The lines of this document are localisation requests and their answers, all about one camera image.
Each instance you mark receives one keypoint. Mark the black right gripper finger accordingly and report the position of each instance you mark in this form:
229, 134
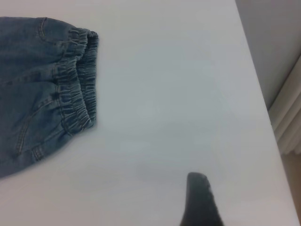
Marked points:
200, 202

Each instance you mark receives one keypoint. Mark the blue denim jeans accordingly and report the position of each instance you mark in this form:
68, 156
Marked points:
35, 82

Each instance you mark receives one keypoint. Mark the white ribbed baseboard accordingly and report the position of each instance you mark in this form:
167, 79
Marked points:
289, 117

